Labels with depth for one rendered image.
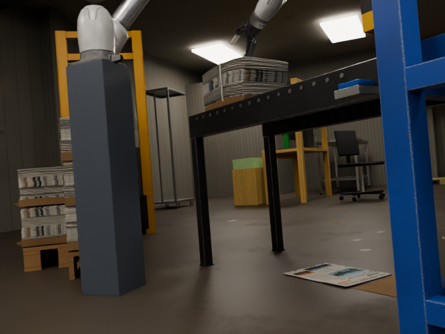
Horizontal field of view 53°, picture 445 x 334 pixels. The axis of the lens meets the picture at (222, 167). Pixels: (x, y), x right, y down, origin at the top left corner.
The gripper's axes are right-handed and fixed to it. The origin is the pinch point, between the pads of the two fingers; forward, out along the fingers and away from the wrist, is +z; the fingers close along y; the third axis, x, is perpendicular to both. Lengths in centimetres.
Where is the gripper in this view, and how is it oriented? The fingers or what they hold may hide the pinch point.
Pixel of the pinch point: (237, 52)
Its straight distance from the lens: 246.6
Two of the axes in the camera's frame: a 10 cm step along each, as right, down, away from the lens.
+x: 8.3, -0.5, 5.5
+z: -4.5, 5.1, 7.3
